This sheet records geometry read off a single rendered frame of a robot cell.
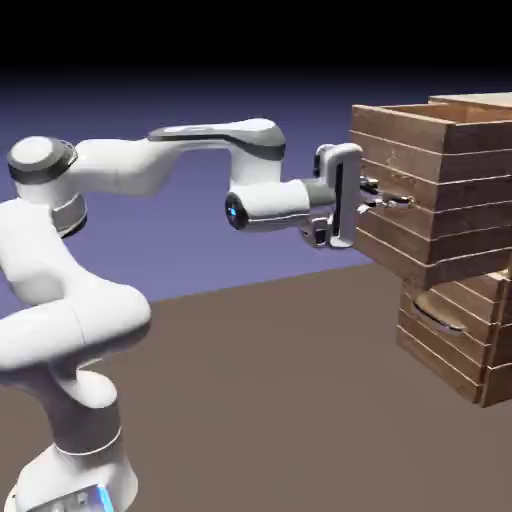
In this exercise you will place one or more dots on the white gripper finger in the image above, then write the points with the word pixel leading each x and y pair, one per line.
pixel 366 208
pixel 368 183

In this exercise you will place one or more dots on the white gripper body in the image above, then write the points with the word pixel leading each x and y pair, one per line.
pixel 351 192

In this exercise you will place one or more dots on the wooden drawer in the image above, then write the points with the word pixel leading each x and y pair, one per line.
pixel 452 360
pixel 400 160

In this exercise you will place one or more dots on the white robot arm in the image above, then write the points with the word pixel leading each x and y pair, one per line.
pixel 100 164

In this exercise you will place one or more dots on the wooden cabinet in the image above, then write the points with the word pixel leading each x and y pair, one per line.
pixel 496 360

